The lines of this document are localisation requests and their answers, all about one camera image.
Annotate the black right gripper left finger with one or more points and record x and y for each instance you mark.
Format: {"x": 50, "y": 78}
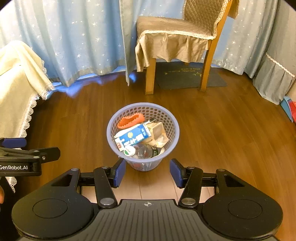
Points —
{"x": 105, "y": 179}

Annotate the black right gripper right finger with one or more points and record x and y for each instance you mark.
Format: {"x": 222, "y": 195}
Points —
{"x": 189, "y": 179}

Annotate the blue white milk carton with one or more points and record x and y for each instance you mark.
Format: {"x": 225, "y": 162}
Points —
{"x": 131, "y": 136}

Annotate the clear plastic water bottle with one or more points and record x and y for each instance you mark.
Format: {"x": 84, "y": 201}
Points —
{"x": 142, "y": 151}

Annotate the beige snack wrapper bag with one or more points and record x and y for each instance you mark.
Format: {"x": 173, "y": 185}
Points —
{"x": 158, "y": 136}

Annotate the lavender plastic mesh wastebasket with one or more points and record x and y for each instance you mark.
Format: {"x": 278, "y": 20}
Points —
{"x": 149, "y": 110}

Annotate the orange foam fruit net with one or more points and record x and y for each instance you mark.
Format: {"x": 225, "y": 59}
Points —
{"x": 131, "y": 120}

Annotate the cream lace bed cover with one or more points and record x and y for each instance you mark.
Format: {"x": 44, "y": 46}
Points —
{"x": 23, "y": 81}

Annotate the dark floor mat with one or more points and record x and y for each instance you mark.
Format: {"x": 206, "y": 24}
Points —
{"x": 177, "y": 75}

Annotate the blue dustpan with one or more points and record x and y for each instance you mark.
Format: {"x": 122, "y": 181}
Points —
{"x": 289, "y": 107}

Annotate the grey pleated curtain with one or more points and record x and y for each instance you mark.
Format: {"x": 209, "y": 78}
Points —
{"x": 276, "y": 73}

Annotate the light blue star curtain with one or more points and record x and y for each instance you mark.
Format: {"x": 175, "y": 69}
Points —
{"x": 76, "y": 38}

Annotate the wooden chair with tan cover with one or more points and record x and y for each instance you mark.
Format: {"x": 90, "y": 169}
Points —
{"x": 190, "y": 39}

